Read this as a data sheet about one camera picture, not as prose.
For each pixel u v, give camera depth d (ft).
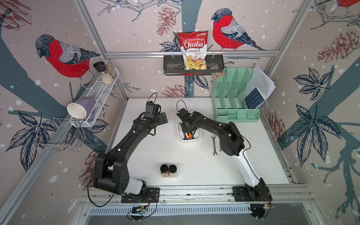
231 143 1.91
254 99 3.40
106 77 2.73
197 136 3.17
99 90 2.73
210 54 2.97
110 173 1.37
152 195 2.40
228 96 4.00
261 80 3.20
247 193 2.16
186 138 3.15
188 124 2.44
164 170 2.43
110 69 2.80
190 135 3.13
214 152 2.92
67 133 2.16
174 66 3.12
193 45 2.65
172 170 2.38
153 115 2.16
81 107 1.99
